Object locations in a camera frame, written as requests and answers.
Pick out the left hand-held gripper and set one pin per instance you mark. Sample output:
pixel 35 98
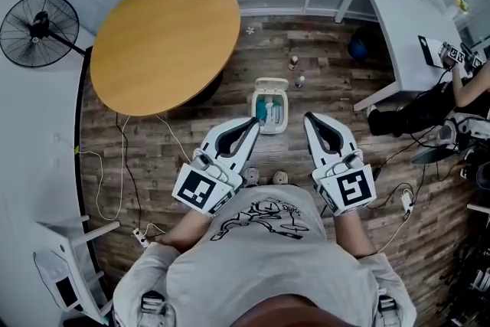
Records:
pixel 197 187

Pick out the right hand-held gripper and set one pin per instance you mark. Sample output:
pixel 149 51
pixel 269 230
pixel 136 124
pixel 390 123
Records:
pixel 352 189

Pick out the small white trash bin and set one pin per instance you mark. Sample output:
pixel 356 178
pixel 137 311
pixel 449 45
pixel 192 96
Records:
pixel 271 86

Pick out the person's left forearm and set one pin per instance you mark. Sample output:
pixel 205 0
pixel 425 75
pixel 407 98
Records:
pixel 187 231

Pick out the person's right forearm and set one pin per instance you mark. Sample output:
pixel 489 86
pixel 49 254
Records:
pixel 354 237

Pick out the teal cloth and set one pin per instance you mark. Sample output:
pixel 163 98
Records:
pixel 263 107

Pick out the person's left shoe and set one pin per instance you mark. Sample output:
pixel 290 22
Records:
pixel 252 176

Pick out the person's shoe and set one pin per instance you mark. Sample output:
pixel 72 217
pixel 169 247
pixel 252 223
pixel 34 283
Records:
pixel 279 177
pixel 252 176

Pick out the person's right shoe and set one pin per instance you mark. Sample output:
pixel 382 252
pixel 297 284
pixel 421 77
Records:
pixel 279 177

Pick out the small brown bottle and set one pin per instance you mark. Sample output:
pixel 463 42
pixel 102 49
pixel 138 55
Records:
pixel 294 63

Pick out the white power strip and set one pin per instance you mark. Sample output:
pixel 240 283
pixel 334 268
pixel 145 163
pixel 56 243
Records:
pixel 141 237
pixel 406 202

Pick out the blue ball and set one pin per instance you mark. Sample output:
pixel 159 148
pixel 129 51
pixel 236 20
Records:
pixel 360 46

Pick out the grey white chair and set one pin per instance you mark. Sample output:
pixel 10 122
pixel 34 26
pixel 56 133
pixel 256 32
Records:
pixel 432 155

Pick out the white flower floor sticker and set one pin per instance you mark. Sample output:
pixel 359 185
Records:
pixel 251 31

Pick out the round wooden table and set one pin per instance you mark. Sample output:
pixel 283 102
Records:
pixel 164 42

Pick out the person's grey printed shirt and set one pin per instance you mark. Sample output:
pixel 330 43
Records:
pixel 268 260

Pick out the flat rectangular board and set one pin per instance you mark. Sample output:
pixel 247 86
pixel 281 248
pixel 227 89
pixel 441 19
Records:
pixel 430 50

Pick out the white rectangular table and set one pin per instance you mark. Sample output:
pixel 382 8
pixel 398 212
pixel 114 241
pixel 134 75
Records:
pixel 406 23

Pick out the black round equipment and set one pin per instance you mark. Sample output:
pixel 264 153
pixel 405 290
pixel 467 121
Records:
pixel 482 176

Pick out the black harness buckle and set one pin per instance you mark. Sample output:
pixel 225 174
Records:
pixel 386 303
pixel 153 302

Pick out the person's head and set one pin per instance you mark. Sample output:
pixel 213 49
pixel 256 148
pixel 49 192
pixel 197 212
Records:
pixel 302 314

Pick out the small white side table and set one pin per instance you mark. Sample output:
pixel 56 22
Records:
pixel 72 237

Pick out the vase with yellow flowers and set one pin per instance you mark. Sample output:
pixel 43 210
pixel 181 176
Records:
pixel 461 4

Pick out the black metal rack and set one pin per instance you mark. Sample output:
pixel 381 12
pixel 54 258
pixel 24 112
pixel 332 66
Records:
pixel 474 279

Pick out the black floor fan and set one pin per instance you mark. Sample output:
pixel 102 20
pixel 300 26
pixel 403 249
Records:
pixel 40 30

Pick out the white device with screen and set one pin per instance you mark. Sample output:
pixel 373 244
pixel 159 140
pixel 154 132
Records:
pixel 65 291

